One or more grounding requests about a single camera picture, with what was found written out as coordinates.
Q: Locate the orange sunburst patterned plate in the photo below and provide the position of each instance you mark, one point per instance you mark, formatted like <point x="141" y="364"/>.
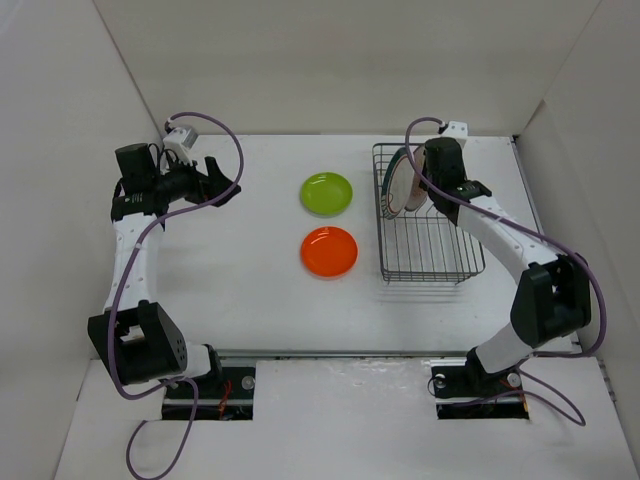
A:
<point x="418" y="195"/>

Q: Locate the aluminium rail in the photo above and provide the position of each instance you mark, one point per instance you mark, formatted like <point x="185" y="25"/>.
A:
<point x="334" y="354"/>

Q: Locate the green rimmed white plate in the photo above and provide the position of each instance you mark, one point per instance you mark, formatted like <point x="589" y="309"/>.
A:
<point x="397" y="184"/>

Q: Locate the green plastic plate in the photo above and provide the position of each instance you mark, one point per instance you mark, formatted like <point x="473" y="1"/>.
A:
<point x="326" y="194"/>

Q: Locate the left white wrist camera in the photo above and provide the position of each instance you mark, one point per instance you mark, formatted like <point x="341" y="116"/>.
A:
<point x="181" y="141"/>

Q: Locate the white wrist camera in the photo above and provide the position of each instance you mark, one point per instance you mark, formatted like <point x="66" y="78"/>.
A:
<point x="181" y="141"/>
<point x="457" y="130"/>

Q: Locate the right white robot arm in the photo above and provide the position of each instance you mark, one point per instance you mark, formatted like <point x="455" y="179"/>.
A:
<point x="552" y="298"/>

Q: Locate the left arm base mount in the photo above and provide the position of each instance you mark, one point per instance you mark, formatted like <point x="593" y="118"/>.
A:
<point x="228" y="399"/>

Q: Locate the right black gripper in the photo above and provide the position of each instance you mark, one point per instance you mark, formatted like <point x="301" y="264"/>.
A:
<point x="424" y="172"/>

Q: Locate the orange plastic plate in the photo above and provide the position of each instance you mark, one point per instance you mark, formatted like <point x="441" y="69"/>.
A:
<point x="329" y="252"/>

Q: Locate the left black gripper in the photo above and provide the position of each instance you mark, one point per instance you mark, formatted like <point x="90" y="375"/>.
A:
<point x="198" y="179"/>

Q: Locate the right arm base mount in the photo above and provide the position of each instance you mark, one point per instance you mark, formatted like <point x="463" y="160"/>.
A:
<point x="461" y="397"/>

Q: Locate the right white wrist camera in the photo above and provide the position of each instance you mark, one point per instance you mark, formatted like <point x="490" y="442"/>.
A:
<point x="457" y="130"/>

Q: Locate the grey wire dish rack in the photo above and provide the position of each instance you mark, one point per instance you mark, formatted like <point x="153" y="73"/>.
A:
<point x="423" y="245"/>

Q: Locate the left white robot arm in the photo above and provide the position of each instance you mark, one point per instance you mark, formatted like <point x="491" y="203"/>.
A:
<point x="134" y="336"/>

